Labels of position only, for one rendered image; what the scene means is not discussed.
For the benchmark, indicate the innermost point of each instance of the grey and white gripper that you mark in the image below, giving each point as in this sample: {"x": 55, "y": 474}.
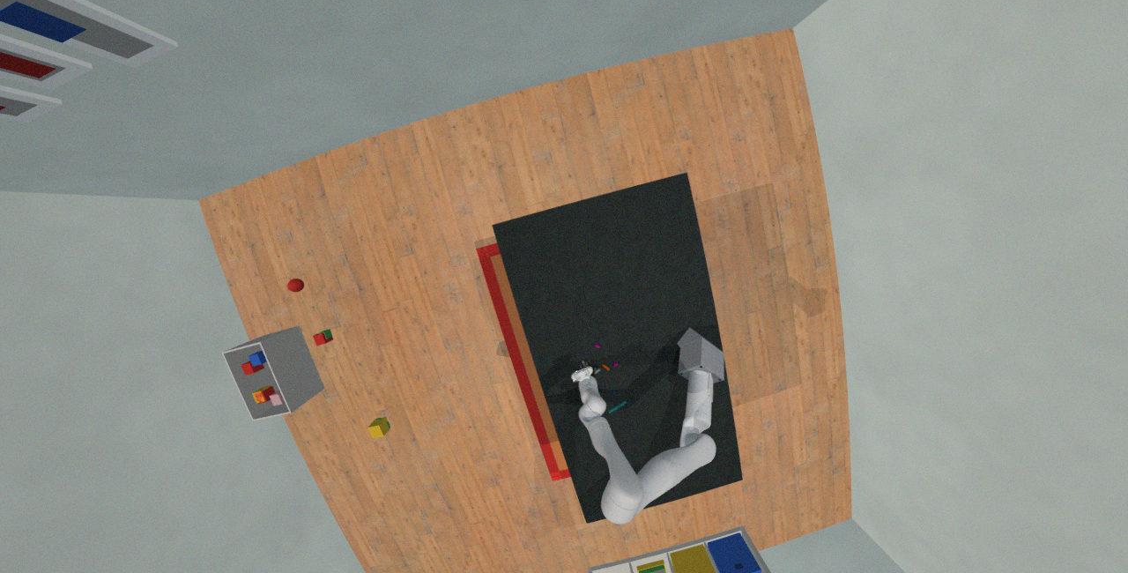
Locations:
{"x": 597, "y": 370}

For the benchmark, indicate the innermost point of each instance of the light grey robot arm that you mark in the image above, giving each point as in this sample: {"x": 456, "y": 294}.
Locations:
{"x": 624, "y": 492}

